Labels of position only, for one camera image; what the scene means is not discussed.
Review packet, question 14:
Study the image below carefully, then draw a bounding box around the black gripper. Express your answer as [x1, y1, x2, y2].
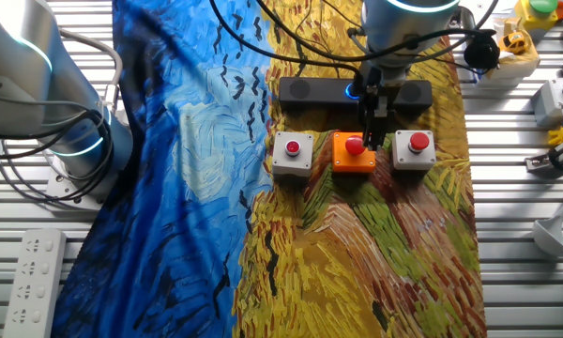
[358, 69, 391, 150]

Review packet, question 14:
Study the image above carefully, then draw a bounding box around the black speaker bar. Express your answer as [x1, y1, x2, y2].
[279, 77, 434, 114]

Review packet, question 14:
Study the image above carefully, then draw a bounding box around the orange box red mushroom button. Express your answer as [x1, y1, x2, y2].
[331, 131, 377, 175]

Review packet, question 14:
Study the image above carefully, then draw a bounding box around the grey box large red button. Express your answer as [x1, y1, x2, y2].
[391, 130, 437, 172]

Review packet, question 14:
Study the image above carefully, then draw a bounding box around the grey box small red button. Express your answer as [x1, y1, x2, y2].
[270, 131, 314, 178]

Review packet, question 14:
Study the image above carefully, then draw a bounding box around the black round connector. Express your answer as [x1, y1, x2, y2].
[463, 30, 501, 71]

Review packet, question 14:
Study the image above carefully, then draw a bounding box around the yellow toy car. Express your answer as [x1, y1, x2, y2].
[498, 30, 531, 55]

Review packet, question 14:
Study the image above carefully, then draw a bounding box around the metal clamp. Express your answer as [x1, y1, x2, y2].
[524, 140, 563, 174]

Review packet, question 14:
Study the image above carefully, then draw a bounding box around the grey box green button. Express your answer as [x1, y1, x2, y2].
[530, 77, 563, 128]

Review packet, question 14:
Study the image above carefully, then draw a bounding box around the yellow box green button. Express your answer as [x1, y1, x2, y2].
[513, 0, 563, 32]

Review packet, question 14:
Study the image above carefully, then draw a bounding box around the painted wheat field cloth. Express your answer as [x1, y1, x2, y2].
[50, 0, 489, 338]

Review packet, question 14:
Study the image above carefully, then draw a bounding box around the white power strip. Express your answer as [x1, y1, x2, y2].
[2, 228, 68, 338]

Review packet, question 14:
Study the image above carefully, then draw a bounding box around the black gripper cable bundle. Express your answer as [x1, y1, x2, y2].
[208, 0, 498, 79]

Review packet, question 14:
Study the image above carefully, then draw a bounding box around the grey conduit hose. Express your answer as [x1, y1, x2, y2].
[58, 27, 124, 114]

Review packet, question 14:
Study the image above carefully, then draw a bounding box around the black looped cable bundle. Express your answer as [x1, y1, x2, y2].
[0, 91, 118, 206]

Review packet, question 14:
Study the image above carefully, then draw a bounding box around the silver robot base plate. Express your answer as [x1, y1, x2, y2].
[44, 154, 118, 212]

